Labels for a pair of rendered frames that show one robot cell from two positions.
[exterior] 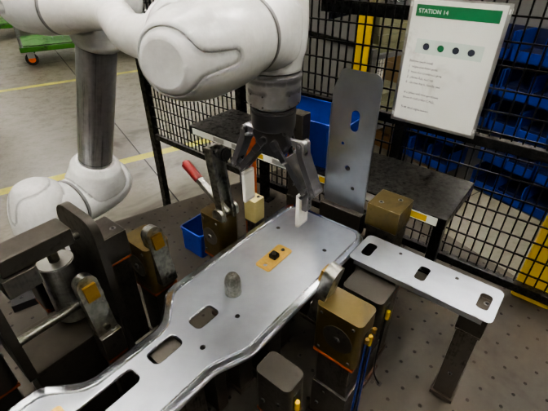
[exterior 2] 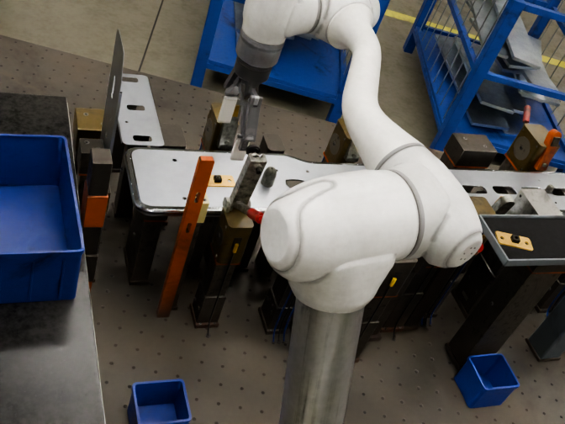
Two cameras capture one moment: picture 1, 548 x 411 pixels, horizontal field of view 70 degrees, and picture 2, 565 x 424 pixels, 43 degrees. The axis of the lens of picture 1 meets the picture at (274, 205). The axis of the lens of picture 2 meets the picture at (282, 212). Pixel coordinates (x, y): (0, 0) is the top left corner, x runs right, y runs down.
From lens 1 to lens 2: 1.95 m
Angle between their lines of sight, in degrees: 103
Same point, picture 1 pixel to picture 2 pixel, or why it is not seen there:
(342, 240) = (151, 155)
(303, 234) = (171, 179)
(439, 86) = not seen: outside the picture
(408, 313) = not seen: hidden behind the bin
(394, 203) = (96, 116)
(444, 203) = (36, 101)
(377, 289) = (169, 129)
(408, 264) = (134, 114)
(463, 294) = (134, 87)
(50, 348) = not seen: hidden behind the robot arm
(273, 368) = (276, 145)
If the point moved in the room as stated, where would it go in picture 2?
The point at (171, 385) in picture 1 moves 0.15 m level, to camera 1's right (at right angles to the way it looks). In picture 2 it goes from (332, 168) to (286, 138)
